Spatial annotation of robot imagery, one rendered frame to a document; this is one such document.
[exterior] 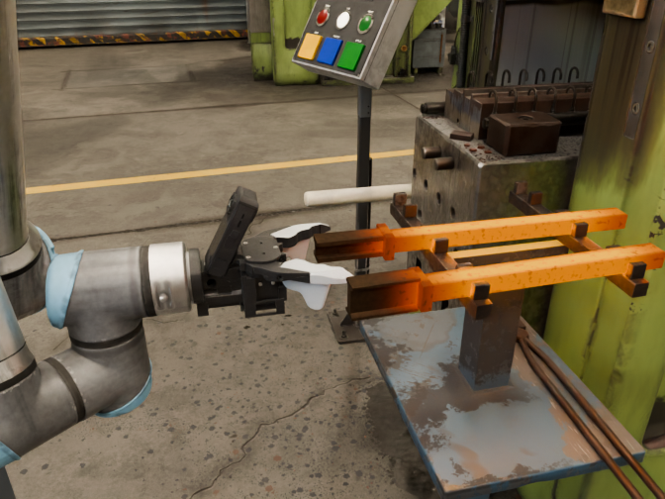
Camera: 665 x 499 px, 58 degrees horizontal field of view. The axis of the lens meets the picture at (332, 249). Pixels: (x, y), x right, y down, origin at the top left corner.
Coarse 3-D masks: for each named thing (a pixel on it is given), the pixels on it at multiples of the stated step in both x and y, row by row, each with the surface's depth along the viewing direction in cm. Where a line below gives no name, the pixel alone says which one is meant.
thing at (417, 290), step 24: (504, 264) 73; (528, 264) 73; (552, 264) 73; (576, 264) 73; (600, 264) 74; (624, 264) 75; (648, 264) 76; (360, 288) 67; (384, 288) 68; (408, 288) 69; (432, 288) 68; (456, 288) 70; (504, 288) 72; (360, 312) 69; (384, 312) 69; (408, 312) 70
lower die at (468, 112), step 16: (448, 96) 143; (464, 96) 134; (480, 96) 130; (512, 96) 132; (528, 96) 132; (544, 96) 132; (560, 96) 132; (576, 96) 132; (448, 112) 144; (464, 112) 135; (480, 112) 127; (544, 112) 130; (560, 112) 131; (464, 128) 136; (480, 128) 128; (576, 128) 133
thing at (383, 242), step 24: (528, 216) 86; (552, 216) 86; (576, 216) 86; (600, 216) 86; (624, 216) 87; (336, 240) 79; (360, 240) 79; (384, 240) 79; (408, 240) 81; (432, 240) 81; (456, 240) 82; (480, 240) 83; (504, 240) 84
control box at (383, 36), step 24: (336, 0) 177; (360, 0) 170; (384, 0) 163; (408, 0) 163; (312, 24) 183; (336, 24) 174; (384, 24) 161; (384, 48) 164; (336, 72) 170; (360, 72) 163; (384, 72) 167
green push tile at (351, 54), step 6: (348, 42) 168; (348, 48) 168; (354, 48) 166; (360, 48) 164; (342, 54) 169; (348, 54) 167; (354, 54) 165; (360, 54) 164; (342, 60) 168; (348, 60) 167; (354, 60) 165; (342, 66) 168; (348, 66) 166; (354, 66) 165
